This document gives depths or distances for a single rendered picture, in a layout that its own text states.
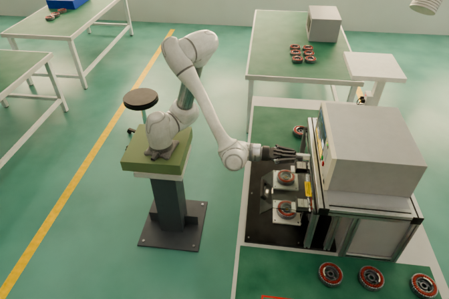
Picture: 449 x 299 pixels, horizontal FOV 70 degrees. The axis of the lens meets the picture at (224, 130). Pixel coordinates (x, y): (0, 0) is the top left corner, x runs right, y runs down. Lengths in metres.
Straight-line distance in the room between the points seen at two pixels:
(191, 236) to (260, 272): 1.09
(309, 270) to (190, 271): 1.08
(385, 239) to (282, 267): 0.51
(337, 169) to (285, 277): 0.59
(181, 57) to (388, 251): 1.38
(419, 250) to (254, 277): 0.88
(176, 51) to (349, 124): 0.90
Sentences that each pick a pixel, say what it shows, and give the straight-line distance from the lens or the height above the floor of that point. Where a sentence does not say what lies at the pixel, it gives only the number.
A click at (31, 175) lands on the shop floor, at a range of 3.63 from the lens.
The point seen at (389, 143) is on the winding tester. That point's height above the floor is 1.32.
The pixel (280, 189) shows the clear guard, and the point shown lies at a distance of 1.62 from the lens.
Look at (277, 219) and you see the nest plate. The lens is 1.86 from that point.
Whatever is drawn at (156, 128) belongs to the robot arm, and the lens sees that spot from 1.99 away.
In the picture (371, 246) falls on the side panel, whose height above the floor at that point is 0.85.
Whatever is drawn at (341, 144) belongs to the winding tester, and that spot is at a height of 1.32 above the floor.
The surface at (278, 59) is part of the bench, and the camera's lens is 3.46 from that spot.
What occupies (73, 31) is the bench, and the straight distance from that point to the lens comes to 4.49.
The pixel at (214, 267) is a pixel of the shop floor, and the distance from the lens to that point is 2.58.
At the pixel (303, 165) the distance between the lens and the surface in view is 1.97.
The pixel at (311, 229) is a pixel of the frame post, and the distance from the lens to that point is 1.69.
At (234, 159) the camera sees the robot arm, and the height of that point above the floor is 1.32.
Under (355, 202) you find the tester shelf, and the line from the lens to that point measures 1.59.
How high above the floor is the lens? 2.28
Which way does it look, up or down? 39 degrees down
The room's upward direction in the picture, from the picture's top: straight up
